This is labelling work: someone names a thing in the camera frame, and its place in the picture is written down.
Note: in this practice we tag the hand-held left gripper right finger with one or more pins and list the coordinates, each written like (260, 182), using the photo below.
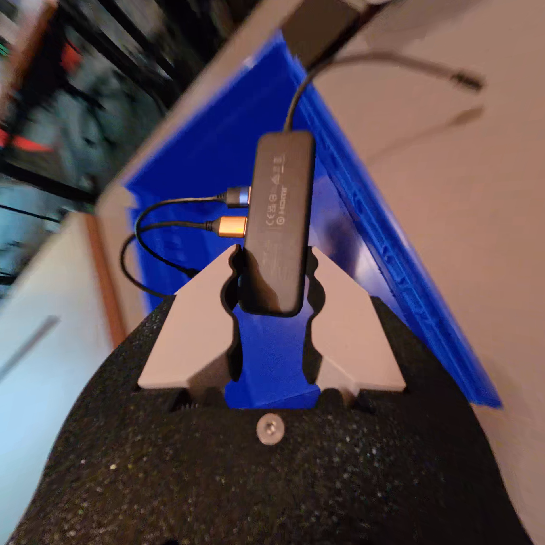
(362, 340)

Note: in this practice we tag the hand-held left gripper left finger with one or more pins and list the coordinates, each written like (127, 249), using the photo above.
(187, 340)

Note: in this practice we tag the blue plastic bin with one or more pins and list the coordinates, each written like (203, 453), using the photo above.
(204, 140)

